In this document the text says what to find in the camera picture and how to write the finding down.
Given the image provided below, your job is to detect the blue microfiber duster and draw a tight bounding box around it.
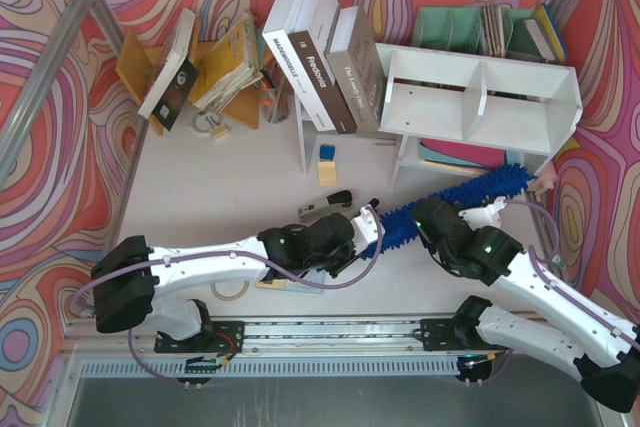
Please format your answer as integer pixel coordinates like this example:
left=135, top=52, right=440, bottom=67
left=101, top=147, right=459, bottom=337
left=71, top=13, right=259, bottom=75
left=380, top=163, right=534, bottom=254

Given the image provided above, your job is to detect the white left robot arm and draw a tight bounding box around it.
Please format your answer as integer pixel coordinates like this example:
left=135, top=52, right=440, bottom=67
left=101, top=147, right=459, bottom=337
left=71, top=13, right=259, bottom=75
left=88, top=205, right=385, bottom=344

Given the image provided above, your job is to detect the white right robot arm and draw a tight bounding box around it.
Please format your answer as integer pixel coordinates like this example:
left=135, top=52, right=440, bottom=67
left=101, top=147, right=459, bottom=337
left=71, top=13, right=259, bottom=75
left=410, top=197, right=639, bottom=413

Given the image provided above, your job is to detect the white bookshelf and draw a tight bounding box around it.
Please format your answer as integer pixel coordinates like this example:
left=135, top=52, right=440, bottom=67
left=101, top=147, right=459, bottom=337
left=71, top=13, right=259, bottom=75
left=377, top=44, right=583, bottom=175

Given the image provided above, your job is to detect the yellow and blue calculator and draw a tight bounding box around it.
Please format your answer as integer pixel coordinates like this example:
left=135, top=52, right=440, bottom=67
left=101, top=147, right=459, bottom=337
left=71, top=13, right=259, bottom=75
left=255, top=270, right=326, bottom=294

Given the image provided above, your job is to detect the grey and black stapler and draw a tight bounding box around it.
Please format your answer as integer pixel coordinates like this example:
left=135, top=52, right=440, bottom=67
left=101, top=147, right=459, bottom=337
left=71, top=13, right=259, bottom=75
left=298, top=190, right=353, bottom=222

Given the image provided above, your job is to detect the coloured paper sheets stack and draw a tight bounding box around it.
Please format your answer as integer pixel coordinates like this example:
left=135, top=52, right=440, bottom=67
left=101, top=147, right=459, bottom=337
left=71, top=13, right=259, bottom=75
left=417, top=138, right=507, bottom=175

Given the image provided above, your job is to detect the blue eraser block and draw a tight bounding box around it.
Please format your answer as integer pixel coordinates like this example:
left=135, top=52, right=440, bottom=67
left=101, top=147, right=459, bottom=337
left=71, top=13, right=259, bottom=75
left=319, top=144, right=336, bottom=162

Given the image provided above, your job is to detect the small white side shelf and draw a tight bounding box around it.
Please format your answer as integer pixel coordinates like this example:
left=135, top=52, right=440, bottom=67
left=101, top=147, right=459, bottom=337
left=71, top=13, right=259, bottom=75
left=293, top=94, right=337, bottom=175

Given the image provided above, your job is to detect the pink pig figurine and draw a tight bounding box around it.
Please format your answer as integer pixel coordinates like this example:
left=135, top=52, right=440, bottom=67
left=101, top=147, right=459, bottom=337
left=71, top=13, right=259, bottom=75
left=528, top=163, right=557, bottom=199

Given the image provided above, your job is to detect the clear pencil cup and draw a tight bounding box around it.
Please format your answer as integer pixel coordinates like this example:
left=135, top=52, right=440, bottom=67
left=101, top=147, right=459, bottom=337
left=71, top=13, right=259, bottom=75
left=259, top=60, right=290, bottom=124

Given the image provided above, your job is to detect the white Mademoiselle book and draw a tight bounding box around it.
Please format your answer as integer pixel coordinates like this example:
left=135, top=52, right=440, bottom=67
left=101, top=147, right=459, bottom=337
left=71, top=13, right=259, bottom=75
left=261, top=0, right=332, bottom=132

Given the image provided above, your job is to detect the small brass padlock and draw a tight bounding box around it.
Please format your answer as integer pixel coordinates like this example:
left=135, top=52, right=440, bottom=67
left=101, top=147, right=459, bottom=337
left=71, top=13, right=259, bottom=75
left=192, top=112, right=229, bottom=140

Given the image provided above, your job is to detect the grey Lonely Ones book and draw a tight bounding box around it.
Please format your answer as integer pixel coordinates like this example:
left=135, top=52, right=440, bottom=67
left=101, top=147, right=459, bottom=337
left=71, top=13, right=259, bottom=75
left=326, top=6, right=386, bottom=136

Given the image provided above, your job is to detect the yellow worn books stack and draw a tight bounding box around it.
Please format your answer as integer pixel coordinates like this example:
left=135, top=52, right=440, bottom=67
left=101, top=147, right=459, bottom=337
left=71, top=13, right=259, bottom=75
left=192, top=11, right=262, bottom=113

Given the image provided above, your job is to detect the mint green file organizer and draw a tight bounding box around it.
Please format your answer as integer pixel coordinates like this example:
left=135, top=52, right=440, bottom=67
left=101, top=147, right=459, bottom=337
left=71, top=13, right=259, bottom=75
left=411, top=5, right=556, bottom=63

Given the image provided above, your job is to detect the black and white leaning book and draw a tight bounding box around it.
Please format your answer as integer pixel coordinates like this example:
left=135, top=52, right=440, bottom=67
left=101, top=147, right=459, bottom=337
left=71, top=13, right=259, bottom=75
left=138, top=8, right=199, bottom=131

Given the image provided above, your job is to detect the blue yellow book in organizer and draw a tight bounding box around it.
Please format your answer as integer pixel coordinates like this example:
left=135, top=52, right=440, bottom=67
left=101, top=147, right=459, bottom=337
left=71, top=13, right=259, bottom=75
left=525, top=3, right=568, bottom=64

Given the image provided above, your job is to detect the brown Fredonia book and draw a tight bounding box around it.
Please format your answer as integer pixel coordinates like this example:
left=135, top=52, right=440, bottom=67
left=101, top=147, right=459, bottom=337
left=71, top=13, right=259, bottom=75
left=289, top=0, right=356, bottom=134

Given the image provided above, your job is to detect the brown tape roll ring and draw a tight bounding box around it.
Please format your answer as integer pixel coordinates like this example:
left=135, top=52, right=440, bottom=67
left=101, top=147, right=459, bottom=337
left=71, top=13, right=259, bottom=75
left=210, top=281, right=251, bottom=301

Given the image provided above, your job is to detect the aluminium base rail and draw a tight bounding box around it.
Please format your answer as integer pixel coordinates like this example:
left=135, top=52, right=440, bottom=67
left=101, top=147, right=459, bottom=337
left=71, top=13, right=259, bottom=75
left=65, top=309, right=587, bottom=386

